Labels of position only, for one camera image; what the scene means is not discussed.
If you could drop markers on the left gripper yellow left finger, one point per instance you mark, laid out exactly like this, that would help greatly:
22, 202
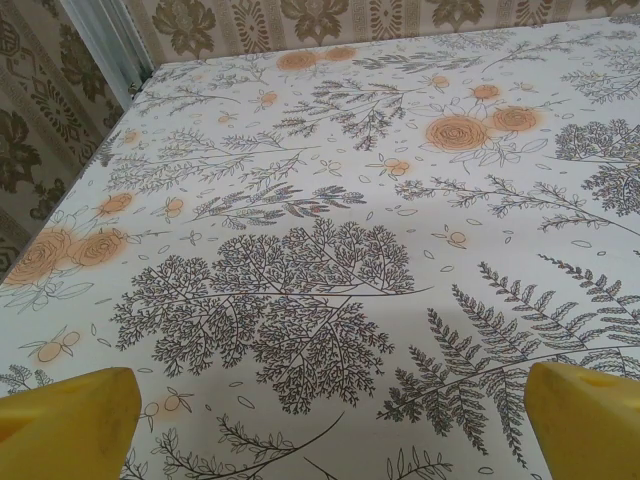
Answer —
65, 430

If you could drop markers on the aluminium corner post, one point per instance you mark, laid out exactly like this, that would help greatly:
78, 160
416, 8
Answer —
112, 45

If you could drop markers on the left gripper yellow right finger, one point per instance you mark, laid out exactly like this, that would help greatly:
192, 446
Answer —
590, 430

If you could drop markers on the floral patterned tablecloth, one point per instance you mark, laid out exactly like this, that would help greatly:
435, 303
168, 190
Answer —
320, 225

